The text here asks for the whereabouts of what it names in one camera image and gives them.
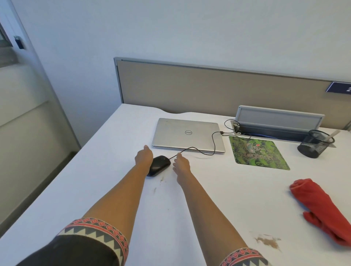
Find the person's left hand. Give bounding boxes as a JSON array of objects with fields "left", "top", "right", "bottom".
[{"left": 134, "top": 145, "right": 154, "bottom": 168}]

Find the person's right hand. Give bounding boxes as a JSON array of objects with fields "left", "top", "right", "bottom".
[{"left": 172, "top": 153, "right": 192, "bottom": 182}]

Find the person's left forearm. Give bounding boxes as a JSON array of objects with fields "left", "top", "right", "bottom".
[{"left": 82, "top": 164, "right": 150, "bottom": 242}]

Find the person's right forearm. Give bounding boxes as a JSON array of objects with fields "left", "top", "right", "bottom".
[{"left": 177, "top": 175, "right": 249, "bottom": 260}]

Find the black computer mouse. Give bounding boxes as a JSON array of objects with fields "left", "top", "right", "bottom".
[{"left": 147, "top": 155, "right": 171, "bottom": 177}]

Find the silver laptop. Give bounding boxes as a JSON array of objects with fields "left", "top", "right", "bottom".
[{"left": 152, "top": 118, "right": 226, "bottom": 154}]

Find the beige desk partition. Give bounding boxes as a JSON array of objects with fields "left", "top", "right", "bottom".
[{"left": 114, "top": 57, "right": 351, "bottom": 130}]

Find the green printed mouse pad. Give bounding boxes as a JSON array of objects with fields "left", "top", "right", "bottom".
[{"left": 229, "top": 136, "right": 290, "bottom": 171}]

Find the black patterned left sleeve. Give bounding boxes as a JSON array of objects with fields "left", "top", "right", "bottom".
[{"left": 16, "top": 218, "right": 129, "bottom": 266}]

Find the black patterned sleeve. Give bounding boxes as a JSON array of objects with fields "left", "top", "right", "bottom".
[
  {"left": 219, "top": 248, "right": 271, "bottom": 266},
  {"left": 16, "top": 218, "right": 129, "bottom": 266}
]

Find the black patterned right sleeve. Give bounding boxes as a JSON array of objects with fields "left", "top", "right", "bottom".
[{"left": 219, "top": 248, "right": 271, "bottom": 266}]

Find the black mesh pen holder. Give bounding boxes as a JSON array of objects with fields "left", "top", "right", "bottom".
[{"left": 297, "top": 129, "right": 335, "bottom": 159}]

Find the red cloth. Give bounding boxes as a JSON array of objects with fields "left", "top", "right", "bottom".
[{"left": 290, "top": 178, "right": 351, "bottom": 247}]

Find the pale flat stick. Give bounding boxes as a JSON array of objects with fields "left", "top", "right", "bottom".
[{"left": 326, "top": 130, "right": 341, "bottom": 143}]

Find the blue label sign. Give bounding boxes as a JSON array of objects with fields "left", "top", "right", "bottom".
[{"left": 325, "top": 81, "right": 351, "bottom": 95}]

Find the black mouse cable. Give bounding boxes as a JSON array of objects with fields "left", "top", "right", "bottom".
[{"left": 168, "top": 119, "right": 252, "bottom": 160}]

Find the grey desk cable tray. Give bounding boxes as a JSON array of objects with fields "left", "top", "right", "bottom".
[{"left": 235, "top": 105, "right": 326, "bottom": 144}]

